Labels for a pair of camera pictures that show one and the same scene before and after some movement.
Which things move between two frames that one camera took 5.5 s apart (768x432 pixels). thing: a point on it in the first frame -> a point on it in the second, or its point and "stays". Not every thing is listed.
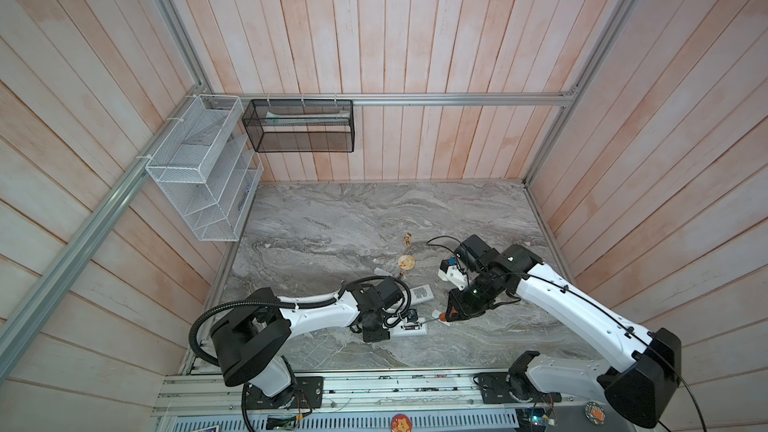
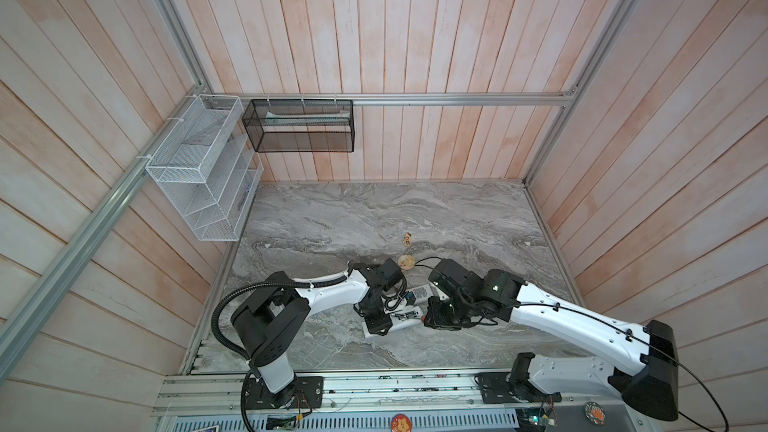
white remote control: x=421 y=294 stays
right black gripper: x=458 y=307 -> x=433 y=318
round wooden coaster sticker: x=406 y=262 stays
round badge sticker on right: x=595 y=413 stays
